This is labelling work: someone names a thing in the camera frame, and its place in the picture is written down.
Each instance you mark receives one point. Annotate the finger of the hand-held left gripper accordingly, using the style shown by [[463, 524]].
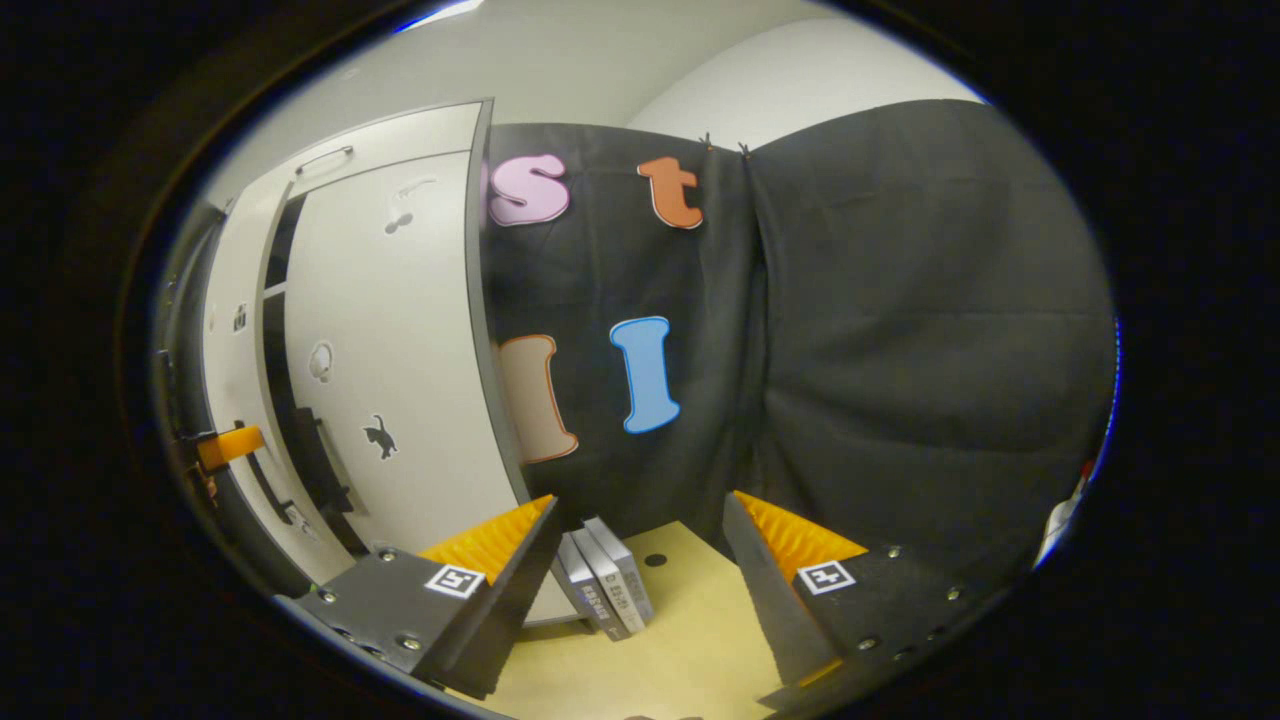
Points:
[[230, 447]]

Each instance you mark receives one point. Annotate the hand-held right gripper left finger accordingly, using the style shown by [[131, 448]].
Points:
[[520, 590]]

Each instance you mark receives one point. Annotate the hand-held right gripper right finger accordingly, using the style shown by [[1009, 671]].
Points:
[[770, 600]]

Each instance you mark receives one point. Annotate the white shoe cabinet door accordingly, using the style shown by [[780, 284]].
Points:
[[235, 370], [420, 330]]

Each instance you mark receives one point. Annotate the white and grey shoe cabinet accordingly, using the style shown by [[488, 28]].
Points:
[[485, 300]]

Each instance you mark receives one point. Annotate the white cabinet drawer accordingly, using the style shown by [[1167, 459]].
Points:
[[420, 130]]

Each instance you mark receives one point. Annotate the white and red object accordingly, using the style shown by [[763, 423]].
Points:
[[1060, 520]]

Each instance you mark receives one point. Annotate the black backdrop cloth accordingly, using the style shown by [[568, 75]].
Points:
[[900, 320]]

